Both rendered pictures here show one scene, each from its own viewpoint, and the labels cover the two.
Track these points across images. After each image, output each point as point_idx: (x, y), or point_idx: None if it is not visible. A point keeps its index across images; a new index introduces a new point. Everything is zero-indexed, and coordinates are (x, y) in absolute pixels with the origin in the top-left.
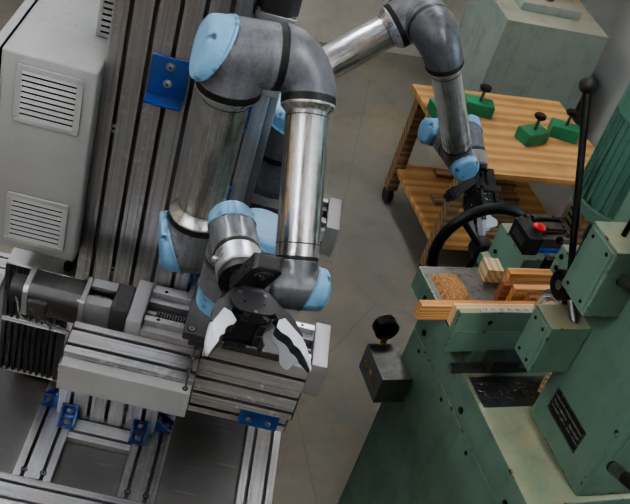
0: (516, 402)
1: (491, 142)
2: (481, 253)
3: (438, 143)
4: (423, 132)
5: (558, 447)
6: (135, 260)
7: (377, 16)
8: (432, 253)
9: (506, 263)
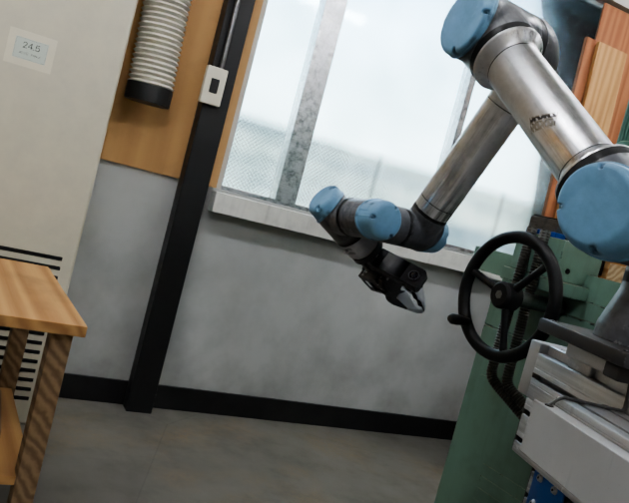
0: None
1: None
2: (563, 282)
3: (406, 225)
4: (388, 223)
5: None
6: None
7: (525, 44)
8: (558, 317)
9: (584, 270)
